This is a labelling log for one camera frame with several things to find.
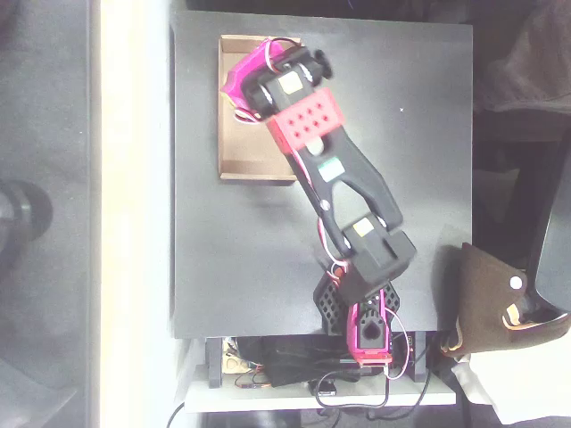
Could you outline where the white shelf board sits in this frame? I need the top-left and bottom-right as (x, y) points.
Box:
(184, 378), (457, 414)

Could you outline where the grey fabric garment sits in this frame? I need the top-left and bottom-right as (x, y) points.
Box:
(472, 0), (571, 124)

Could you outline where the cardboard box tray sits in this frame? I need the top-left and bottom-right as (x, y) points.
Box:
(217, 34), (304, 183)

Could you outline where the small wooden electronics board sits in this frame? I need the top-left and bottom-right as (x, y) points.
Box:
(222, 338), (265, 376)

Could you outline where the black power adapter bundle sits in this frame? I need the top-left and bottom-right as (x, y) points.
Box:
(258, 336), (360, 388)

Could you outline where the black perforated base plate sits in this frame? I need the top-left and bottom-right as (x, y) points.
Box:
(313, 271), (401, 336)

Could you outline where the brown felt bag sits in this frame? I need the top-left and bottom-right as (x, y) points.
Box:
(439, 243), (571, 362)

